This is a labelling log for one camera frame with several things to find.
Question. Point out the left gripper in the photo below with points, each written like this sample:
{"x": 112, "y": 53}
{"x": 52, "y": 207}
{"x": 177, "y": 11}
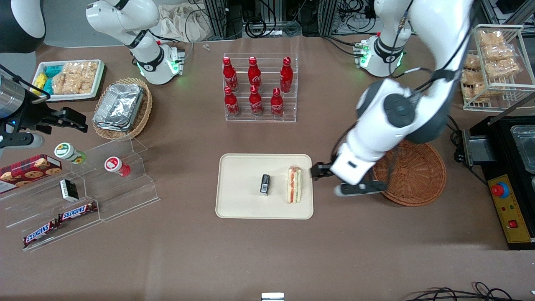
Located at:
{"x": 321, "y": 171}

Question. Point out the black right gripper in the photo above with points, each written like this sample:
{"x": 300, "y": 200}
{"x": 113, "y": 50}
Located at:
{"x": 34, "y": 116}

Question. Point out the plastic-wrapped sandwich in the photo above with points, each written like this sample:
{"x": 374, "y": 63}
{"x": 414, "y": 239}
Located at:
{"x": 294, "y": 186}

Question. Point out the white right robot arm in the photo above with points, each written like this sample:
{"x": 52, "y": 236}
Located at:
{"x": 146, "y": 58}

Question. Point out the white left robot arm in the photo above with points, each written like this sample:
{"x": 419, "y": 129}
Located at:
{"x": 388, "y": 108}

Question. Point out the white rectangular snack tray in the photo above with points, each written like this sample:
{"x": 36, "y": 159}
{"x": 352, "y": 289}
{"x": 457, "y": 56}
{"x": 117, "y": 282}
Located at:
{"x": 98, "y": 83}

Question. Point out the light woven basket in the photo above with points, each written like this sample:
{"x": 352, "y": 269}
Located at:
{"x": 144, "y": 113}

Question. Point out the beige plastic serving tray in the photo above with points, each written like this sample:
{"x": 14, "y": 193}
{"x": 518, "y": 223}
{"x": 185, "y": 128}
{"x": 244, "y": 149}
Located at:
{"x": 242, "y": 200}

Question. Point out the round brown wicker basket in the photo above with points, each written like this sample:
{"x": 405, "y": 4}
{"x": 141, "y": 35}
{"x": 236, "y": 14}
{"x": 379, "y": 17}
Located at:
{"x": 418, "y": 175}

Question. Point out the jar with green lid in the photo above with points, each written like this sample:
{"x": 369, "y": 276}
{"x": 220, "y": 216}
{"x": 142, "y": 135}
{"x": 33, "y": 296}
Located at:
{"x": 69, "y": 152}

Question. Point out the bag of rice crackers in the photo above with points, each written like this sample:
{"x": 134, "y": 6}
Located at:
{"x": 75, "y": 77}

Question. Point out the stack of foil trays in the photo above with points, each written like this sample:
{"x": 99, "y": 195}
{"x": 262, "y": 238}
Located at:
{"x": 119, "y": 106}

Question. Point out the yellow snack packet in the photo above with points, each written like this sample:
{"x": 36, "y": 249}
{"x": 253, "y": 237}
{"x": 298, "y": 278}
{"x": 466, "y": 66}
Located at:
{"x": 39, "y": 80}

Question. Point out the teal snack packet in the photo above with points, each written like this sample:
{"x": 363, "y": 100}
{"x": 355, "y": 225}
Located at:
{"x": 53, "y": 70}

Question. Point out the jar with red lid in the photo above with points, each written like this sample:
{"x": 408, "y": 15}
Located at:
{"x": 116, "y": 166}

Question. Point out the red cookie box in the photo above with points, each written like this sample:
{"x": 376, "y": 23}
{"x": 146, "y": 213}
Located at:
{"x": 29, "y": 169}

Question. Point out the small black white box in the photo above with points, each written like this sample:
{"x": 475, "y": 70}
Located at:
{"x": 69, "y": 190}

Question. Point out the red cola bottle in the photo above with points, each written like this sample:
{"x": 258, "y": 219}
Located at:
{"x": 232, "y": 104}
{"x": 230, "y": 75}
{"x": 286, "y": 75}
{"x": 254, "y": 73}
{"x": 276, "y": 105}
{"x": 256, "y": 103}

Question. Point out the clear acrylic step shelf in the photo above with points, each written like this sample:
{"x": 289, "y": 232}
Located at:
{"x": 121, "y": 196}

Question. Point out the clear acrylic bottle rack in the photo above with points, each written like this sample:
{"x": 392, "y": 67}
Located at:
{"x": 261, "y": 100}

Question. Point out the Snickers chocolate bar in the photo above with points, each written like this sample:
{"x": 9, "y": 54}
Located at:
{"x": 77, "y": 212}
{"x": 40, "y": 233}

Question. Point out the beige cloth bag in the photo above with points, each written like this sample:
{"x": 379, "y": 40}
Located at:
{"x": 179, "y": 23}

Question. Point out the clear bag of fried snacks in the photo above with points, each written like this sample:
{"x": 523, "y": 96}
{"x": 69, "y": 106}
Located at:
{"x": 503, "y": 67}
{"x": 491, "y": 37}
{"x": 476, "y": 90}
{"x": 497, "y": 52}
{"x": 471, "y": 62}

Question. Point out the red emergency stop button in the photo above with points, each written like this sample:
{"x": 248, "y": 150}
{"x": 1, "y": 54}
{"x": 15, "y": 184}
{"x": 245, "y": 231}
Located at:
{"x": 500, "y": 190}

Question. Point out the black appliance with grey box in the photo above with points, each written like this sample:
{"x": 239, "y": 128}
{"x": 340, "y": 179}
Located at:
{"x": 501, "y": 146}

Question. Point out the yellow control panel box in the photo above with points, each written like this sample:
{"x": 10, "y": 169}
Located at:
{"x": 512, "y": 213}

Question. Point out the clear plastic container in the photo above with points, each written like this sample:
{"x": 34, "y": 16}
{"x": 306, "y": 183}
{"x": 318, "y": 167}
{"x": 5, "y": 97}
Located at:
{"x": 526, "y": 146}

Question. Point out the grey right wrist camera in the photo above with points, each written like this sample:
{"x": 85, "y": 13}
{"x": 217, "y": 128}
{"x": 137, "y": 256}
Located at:
{"x": 21, "y": 140}

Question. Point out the aluminium frame post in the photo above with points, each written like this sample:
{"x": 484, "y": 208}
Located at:
{"x": 328, "y": 16}
{"x": 221, "y": 16}

